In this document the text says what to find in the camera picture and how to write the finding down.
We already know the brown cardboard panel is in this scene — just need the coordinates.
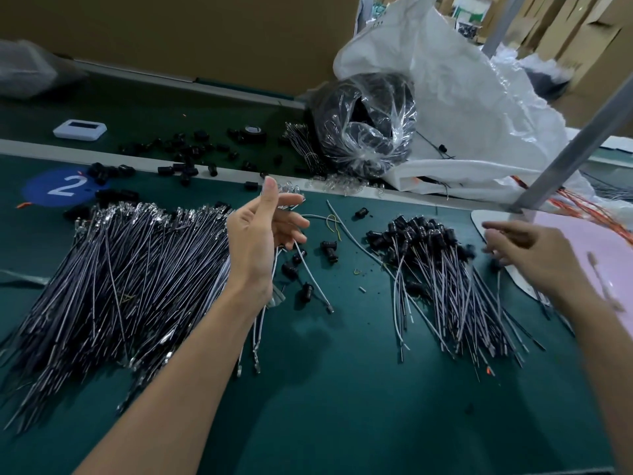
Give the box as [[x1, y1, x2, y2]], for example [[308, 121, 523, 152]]
[[0, 0, 359, 97]]

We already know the large white plastic sack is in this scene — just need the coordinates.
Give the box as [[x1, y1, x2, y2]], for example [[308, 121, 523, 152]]
[[333, 0, 633, 204]]

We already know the small white timer device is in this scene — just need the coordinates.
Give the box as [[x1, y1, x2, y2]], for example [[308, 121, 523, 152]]
[[52, 119, 108, 143]]

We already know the pink paper sheet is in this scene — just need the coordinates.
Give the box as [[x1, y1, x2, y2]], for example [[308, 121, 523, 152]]
[[529, 210, 633, 337]]

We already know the blue round number sticker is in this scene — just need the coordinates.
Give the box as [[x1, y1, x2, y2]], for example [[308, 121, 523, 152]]
[[22, 167, 98, 208]]

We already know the person's left forearm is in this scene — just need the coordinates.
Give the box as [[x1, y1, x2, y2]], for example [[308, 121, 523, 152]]
[[74, 286, 270, 475]]

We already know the clear bag with black contents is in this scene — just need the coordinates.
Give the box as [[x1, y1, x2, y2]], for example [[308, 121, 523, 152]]
[[309, 72, 419, 179]]

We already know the pile of grey wires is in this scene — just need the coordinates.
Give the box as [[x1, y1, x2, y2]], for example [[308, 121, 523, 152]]
[[0, 197, 298, 436]]

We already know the grey metal frame post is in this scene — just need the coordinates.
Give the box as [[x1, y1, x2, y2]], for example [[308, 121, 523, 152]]
[[481, 0, 526, 57], [512, 74, 633, 212]]

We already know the white pen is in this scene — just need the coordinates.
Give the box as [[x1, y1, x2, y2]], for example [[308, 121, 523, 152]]
[[588, 252, 624, 313]]

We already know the bundle of orange wires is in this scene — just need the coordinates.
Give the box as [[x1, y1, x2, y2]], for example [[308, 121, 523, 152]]
[[514, 175, 633, 243]]

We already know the stack of cardboard boxes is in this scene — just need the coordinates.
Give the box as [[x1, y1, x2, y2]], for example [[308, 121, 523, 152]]
[[534, 0, 633, 125]]

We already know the person's right hand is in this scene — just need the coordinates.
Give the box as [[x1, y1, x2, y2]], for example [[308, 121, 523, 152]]
[[483, 218, 597, 311]]

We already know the person's left hand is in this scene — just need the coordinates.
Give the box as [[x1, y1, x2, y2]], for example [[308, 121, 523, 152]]
[[226, 175, 311, 311]]

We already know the pile of wires with black caps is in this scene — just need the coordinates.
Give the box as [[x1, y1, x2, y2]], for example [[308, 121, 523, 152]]
[[364, 214, 545, 377]]

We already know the clear plastic strip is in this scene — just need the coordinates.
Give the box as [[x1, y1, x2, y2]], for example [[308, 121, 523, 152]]
[[0, 269, 49, 288]]

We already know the person's right forearm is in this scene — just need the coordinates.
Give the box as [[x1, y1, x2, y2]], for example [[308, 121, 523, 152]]
[[566, 290, 633, 475]]

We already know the crumpled clear plastic bag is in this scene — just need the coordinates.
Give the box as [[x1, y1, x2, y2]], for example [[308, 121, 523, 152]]
[[0, 39, 88, 100]]

